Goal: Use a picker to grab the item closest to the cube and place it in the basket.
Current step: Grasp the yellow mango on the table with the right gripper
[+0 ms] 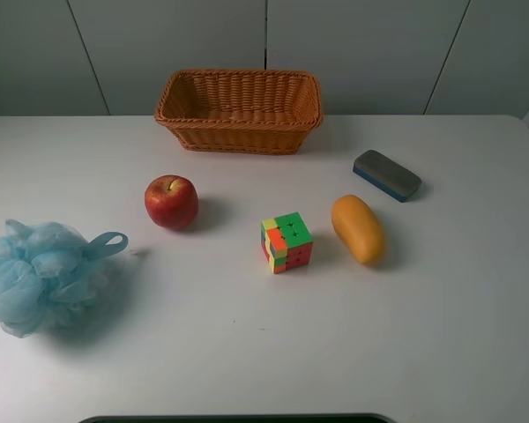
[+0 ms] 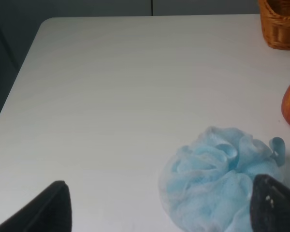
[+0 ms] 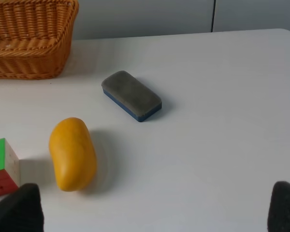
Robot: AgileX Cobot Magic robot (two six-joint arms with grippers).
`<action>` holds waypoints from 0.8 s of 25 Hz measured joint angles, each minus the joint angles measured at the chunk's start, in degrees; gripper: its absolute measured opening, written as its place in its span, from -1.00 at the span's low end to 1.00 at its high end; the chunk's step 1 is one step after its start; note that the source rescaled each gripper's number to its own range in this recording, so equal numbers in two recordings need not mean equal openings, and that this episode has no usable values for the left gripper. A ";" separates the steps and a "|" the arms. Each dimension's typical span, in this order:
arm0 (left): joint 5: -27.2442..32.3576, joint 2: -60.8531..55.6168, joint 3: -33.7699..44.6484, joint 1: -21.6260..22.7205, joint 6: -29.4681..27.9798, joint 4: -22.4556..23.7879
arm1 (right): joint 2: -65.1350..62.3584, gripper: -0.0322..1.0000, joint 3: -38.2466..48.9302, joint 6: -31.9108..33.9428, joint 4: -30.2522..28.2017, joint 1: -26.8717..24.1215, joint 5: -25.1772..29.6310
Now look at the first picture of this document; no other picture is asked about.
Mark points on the multicoloured puzzle cube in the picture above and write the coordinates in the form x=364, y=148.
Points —
x=286, y=241

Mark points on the black curved bar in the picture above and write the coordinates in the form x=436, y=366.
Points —
x=249, y=418

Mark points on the light blue bath loofah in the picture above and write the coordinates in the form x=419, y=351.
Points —
x=51, y=277

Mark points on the red apple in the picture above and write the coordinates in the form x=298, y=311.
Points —
x=171, y=202

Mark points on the grey blue board eraser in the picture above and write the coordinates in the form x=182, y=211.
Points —
x=387, y=175

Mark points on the brown wicker basket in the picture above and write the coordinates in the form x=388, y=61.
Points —
x=268, y=112

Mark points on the yellow orange mango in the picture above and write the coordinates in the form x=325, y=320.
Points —
x=358, y=227

